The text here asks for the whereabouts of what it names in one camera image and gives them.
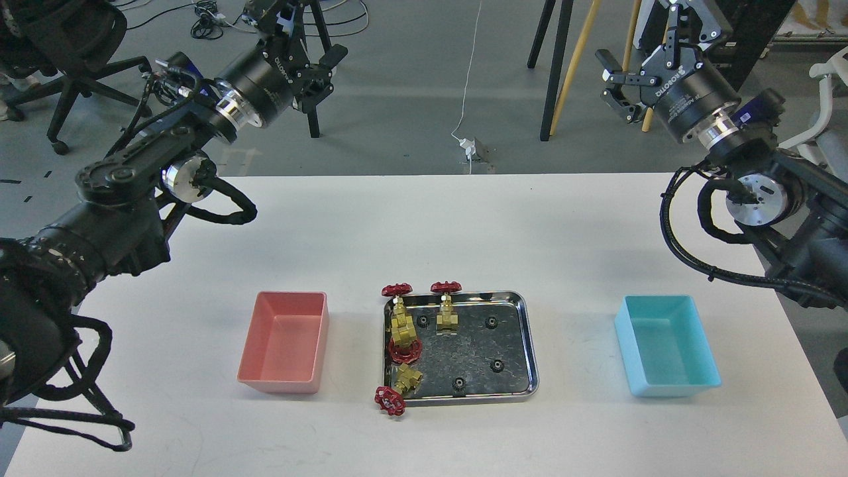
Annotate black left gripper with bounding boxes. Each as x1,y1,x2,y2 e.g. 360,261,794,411
231,1,348,127

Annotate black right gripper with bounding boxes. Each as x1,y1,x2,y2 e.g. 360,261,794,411
596,1,740,144

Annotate brass valve red wheel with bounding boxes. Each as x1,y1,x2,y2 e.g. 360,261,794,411
387,324,422,364

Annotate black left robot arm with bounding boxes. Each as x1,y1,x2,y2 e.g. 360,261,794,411
1,1,348,452

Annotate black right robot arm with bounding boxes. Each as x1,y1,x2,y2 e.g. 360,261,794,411
596,1,847,308

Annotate light blue plastic box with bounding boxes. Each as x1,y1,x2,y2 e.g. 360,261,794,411
614,295,723,398

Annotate brass valve far left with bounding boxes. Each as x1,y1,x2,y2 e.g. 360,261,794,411
381,283,417,349

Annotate pink plastic box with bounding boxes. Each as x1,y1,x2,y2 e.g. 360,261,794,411
237,291,329,394

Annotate brass valve upright middle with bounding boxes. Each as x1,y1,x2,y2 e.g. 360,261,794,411
431,281,462,335

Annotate brass valve bottom left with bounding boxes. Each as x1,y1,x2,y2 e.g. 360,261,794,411
374,363,422,416

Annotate small black gear bottom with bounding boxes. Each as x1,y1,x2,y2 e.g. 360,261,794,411
451,377,466,396

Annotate black tripod stand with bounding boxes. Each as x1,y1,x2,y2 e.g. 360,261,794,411
293,1,331,138

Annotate black cabinet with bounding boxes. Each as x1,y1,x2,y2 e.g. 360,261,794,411
636,0,796,93

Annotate wooden and black easel legs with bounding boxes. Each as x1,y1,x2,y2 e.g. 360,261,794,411
527,0,657,142

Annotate black office chair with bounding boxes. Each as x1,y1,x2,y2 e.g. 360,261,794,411
2,1,151,155

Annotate silver metal tray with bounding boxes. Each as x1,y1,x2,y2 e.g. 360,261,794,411
382,291,539,408

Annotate black cables on floor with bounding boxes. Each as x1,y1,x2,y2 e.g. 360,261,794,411
109,0,369,40

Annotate white chair frame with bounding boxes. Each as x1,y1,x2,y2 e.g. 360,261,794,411
779,46,847,178

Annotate white charger with cable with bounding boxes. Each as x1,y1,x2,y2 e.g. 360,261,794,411
450,1,484,175

